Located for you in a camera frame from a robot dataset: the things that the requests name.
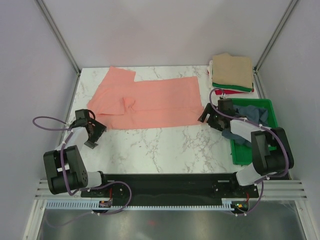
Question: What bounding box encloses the salmon pink t shirt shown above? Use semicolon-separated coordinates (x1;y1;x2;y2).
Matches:
87;67;204;130

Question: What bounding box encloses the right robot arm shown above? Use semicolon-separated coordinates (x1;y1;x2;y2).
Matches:
198;98;294;197

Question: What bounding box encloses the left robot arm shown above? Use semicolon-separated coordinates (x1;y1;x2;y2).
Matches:
43;109;110;197

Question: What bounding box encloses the red folded t shirt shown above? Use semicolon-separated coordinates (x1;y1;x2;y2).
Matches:
206;69;255;96

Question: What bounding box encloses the green folded t shirt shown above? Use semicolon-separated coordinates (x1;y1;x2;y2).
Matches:
212;68;254;93

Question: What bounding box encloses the blue grey t shirt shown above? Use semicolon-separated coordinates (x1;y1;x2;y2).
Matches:
221;105;269;148

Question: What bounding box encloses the white folded t shirt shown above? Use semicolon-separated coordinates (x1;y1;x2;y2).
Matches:
207;60;249;94

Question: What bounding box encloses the green plastic bin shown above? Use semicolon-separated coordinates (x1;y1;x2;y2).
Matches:
230;98;278;166

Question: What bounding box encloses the beige folded t shirt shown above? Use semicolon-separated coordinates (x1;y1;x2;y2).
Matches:
212;53;253;89

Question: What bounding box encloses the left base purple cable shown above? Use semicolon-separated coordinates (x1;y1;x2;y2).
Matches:
44;181;133;228

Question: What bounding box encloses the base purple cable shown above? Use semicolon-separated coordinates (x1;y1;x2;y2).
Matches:
229;181;265;218
44;181;133;228

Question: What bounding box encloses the white slotted cable duct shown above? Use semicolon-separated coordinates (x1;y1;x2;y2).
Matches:
46;200;249;211

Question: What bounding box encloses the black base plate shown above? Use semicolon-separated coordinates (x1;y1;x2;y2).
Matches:
81;173;259;207

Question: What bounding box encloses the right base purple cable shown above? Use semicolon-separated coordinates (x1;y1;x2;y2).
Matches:
229;181;265;218

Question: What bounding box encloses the aluminium extrusion rail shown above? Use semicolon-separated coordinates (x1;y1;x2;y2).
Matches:
35;180;308;201

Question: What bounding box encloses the left aluminium frame post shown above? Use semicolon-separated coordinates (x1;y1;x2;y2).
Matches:
34;0;81;77

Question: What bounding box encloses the aluminium frame post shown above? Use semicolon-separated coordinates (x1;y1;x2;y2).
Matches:
253;0;300;74
34;0;81;77

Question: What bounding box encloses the right aluminium frame post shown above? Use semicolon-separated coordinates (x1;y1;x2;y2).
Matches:
253;0;300;74

